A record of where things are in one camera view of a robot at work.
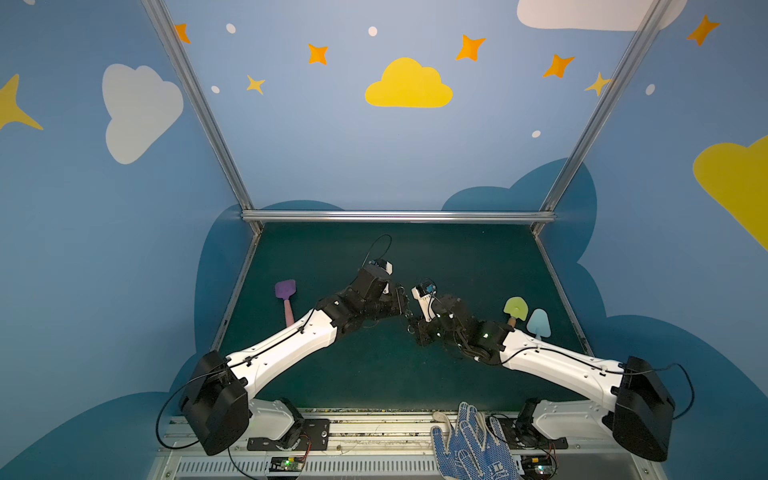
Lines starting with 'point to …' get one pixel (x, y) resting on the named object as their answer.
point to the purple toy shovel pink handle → (285, 289)
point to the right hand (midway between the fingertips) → (412, 316)
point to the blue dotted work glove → (471, 449)
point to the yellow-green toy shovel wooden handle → (517, 308)
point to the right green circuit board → (538, 466)
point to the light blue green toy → (538, 324)
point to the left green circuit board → (286, 464)
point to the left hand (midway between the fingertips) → (413, 301)
